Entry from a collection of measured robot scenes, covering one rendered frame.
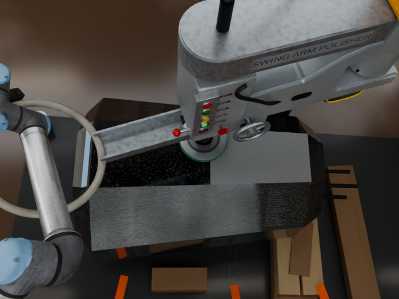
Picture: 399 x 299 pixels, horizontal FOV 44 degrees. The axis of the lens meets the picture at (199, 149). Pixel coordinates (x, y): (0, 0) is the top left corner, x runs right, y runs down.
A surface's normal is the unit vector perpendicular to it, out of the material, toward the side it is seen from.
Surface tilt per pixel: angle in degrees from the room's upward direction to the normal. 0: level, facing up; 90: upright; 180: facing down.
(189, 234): 45
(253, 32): 0
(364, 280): 0
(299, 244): 0
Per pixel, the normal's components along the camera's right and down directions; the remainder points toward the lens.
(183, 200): 0.07, 0.40
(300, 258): 0.06, -0.36
